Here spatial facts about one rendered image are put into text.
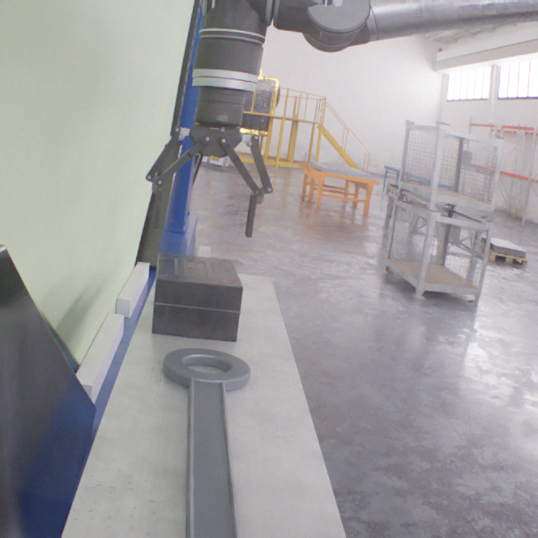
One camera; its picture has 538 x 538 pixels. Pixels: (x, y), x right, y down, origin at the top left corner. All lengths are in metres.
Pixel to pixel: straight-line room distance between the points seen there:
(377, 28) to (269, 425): 0.73
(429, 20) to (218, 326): 0.67
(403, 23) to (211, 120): 0.42
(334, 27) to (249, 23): 0.13
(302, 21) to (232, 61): 0.13
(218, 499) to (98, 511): 0.11
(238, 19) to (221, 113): 0.16
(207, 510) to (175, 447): 0.14
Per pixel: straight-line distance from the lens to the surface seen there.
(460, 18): 1.21
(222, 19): 0.99
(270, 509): 0.58
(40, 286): 1.04
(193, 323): 0.98
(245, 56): 0.99
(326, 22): 0.99
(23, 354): 0.71
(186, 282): 0.96
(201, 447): 0.64
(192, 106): 3.52
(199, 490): 0.57
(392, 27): 1.17
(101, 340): 1.65
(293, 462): 0.67
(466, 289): 7.23
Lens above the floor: 1.54
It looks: 12 degrees down
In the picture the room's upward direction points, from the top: 8 degrees clockwise
